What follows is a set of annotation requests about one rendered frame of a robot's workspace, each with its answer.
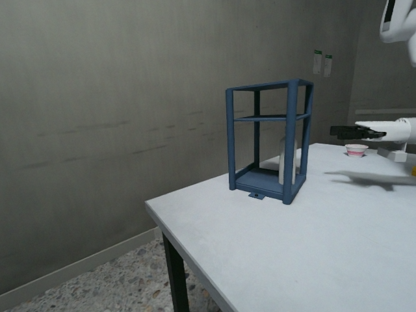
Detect blue shelving unit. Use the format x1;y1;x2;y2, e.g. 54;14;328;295
226;79;314;205

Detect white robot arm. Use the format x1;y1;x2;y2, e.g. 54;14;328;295
377;0;416;162

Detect pale grey cylinder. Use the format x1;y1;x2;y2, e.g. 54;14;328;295
278;137;297;185

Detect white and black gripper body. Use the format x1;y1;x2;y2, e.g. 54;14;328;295
356;118;411;144

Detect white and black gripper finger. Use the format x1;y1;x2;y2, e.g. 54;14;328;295
330;125;360;135
337;128;386;140

